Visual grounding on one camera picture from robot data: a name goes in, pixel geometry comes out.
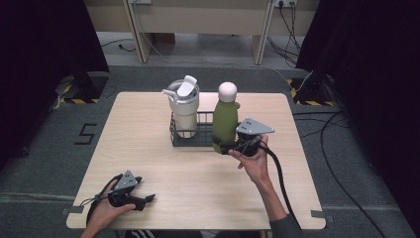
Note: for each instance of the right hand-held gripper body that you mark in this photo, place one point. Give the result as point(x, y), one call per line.
point(252, 127)

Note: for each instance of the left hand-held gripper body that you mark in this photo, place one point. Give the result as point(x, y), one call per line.
point(127, 195)

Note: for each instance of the green bottle with white cap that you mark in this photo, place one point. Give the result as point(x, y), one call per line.
point(225, 119)

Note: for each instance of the person's left hand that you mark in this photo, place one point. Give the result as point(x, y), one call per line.
point(105, 213)

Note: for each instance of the person's right hand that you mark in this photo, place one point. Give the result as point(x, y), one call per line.
point(256, 165)

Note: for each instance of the person's dark striped clothing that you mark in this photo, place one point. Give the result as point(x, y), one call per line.
point(140, 234)

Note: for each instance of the grey tape piece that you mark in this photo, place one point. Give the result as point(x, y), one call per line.
point(74, 210)
point(322, 214)

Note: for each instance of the white tumbler with lid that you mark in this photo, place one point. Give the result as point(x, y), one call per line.
point(185, 109)

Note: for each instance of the stand base with hazard tape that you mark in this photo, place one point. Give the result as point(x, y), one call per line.
point(82, 89)
point(312, 94)

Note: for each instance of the beige wooden desk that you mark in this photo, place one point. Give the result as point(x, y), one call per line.
point(198, 16)

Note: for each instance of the brown box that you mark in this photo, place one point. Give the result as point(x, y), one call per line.
point(165, 38)

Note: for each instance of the black curtain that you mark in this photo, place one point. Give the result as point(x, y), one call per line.
point(39, 49)
point(373, 66)

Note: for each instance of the white wall socket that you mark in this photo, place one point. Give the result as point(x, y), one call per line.
point(285, 2)

